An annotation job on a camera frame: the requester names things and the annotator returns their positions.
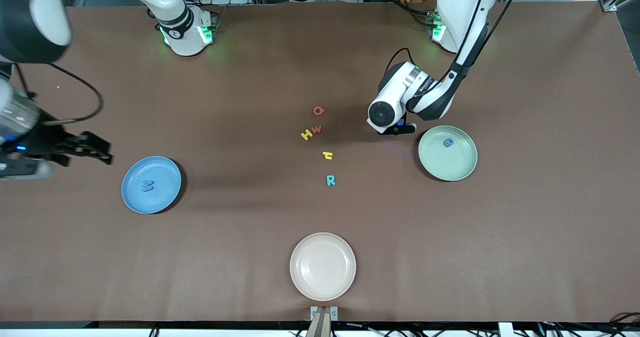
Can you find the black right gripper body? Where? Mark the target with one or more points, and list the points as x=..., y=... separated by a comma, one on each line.
x=47, y=140

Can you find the blue foam uppercase M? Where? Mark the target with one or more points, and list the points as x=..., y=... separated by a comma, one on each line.
x=148, y=187

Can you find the pink foam letter w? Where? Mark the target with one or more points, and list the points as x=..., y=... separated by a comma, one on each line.
x=316, y=130

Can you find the blue foam lowercase a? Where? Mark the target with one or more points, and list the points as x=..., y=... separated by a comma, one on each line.
x=451, y=144

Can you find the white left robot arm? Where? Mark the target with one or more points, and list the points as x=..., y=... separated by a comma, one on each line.
x=465, y=7

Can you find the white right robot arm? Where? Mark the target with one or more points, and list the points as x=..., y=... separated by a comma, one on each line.
x=180, y=22

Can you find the blue plate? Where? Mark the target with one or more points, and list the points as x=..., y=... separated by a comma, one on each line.
x=160, y=202

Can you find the yellow foam lowercase h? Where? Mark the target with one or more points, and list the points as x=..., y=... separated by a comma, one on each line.
x=329, y=156

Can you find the beige plate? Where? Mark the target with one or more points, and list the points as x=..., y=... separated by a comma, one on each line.
x=323, y=266

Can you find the green plate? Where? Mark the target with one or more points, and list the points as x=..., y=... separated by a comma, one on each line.
x=447, y=164

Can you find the yellow foam letter H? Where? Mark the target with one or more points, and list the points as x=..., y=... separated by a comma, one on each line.
x=306, y=135

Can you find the red foam letter Q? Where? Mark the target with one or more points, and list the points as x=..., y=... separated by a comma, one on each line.
x=315, y=110

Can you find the teal foam letter R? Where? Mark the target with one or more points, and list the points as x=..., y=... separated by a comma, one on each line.
x=328, y=180

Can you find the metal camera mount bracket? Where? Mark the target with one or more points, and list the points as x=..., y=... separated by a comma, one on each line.
x=324, y=322

